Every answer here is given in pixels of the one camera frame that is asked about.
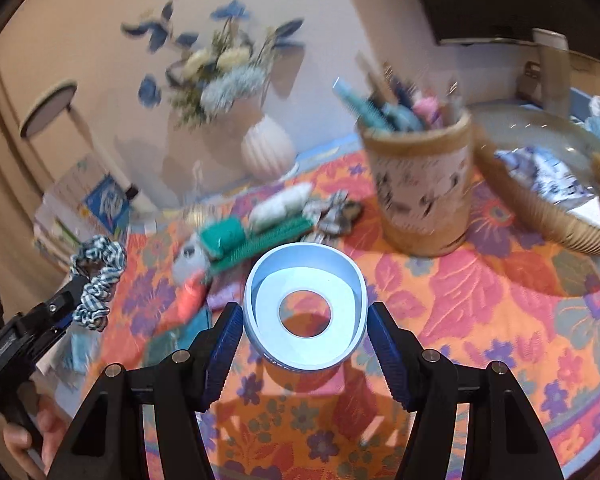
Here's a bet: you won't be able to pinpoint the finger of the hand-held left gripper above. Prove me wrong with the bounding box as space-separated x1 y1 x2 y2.
44 275 91 333

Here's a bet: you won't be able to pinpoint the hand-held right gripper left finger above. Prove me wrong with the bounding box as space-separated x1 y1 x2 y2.
47 302 245 480

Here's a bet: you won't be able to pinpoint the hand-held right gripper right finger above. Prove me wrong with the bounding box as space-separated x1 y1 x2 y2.
366 302 566 480

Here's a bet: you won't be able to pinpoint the blue white checked scrunchie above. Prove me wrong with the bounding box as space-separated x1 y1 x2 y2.
70 235 127 332

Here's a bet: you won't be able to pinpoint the light blue round tape holder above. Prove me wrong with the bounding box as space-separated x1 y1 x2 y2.
243 243 368 372

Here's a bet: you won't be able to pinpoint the grey plush toy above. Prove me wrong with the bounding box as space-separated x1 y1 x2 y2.
172 240 211 282

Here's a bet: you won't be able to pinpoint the woven wicker basket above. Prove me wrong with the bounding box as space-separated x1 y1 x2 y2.
472 109 600 258

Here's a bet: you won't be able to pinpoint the orange pink soft item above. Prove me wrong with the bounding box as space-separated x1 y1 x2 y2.
177 275 211 322

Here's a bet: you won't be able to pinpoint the person's left hand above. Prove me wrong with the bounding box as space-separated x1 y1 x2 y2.
4 394 71 478

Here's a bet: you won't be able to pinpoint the purple cloth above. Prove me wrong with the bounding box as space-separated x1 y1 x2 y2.
207 280 245 312

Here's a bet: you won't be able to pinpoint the light blue cloth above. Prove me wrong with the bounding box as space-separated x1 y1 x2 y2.
54 332 100 387

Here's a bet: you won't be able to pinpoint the stack of books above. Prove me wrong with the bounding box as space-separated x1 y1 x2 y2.
32 154 133 271

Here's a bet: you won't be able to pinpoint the floral orange tablecloth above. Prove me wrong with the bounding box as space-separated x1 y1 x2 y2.
70 147 600 480

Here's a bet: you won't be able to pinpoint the green comb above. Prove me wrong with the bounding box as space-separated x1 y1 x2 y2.
207 217 314 277

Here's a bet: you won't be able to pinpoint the plaid fabric bow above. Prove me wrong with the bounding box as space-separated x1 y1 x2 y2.
305 191 363 236

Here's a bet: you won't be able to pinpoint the white plush cloud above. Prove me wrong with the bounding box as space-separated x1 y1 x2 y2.
250 183 313 228

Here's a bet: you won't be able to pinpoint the bamboo cylinder pen holder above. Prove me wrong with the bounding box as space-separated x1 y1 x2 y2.
357 109 476 259

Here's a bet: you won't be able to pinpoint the white ribbed vase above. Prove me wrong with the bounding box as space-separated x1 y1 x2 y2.
240 115 297 181

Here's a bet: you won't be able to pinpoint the blue white patterned cloth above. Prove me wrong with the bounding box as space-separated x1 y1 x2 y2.
497 146 600 207

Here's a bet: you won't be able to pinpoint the teal fuzzy pen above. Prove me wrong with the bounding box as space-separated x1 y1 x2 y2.
332 79 397 132

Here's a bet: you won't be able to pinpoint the bundle of pens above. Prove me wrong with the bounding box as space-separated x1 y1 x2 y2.
355 52 468 131

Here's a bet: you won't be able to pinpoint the blue and white artificial flowers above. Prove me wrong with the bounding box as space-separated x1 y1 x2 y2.
121 0 305 128

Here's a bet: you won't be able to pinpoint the beige paper cup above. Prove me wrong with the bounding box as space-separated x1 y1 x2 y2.
532 28 574 117

